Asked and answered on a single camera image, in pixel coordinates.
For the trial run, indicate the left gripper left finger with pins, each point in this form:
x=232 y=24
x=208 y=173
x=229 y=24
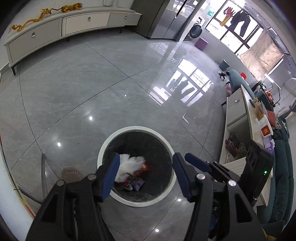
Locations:
x=71 y=210

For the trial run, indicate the white trash bin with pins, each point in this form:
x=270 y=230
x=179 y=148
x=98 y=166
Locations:
x=145 y=175

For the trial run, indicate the white tissue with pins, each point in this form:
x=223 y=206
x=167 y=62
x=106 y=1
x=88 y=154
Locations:
x=127 y=167

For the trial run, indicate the golden dragon ornament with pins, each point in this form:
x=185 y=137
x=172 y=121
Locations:
x=43 y=13

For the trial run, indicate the golden tiger ornament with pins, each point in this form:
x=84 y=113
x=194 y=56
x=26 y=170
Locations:
x=68 y=8

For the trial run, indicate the grey refrigerator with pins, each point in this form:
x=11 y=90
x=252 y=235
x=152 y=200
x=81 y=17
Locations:
x=166 y=19

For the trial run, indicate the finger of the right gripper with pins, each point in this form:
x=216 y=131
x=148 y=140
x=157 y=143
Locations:
x=198 y=163

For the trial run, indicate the washing machine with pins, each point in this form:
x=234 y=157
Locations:
x=196 y=30

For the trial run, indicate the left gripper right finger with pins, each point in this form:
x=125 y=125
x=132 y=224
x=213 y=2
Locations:
x=200 y=189

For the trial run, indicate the white tv cabinet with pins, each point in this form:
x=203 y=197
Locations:
x=64 y=25

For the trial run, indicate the landscape print coffee table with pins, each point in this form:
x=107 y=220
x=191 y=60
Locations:
x=15 y=137

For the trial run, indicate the hanging black trousers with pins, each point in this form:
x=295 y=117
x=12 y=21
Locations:
x=241 y=16

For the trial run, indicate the purple stool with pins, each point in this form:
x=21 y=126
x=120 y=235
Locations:
x=201 y=44

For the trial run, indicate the red snack bag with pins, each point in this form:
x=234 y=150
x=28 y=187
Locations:
x=143 y=168

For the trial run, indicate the white side cabinet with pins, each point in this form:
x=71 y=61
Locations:
x=241 y=120

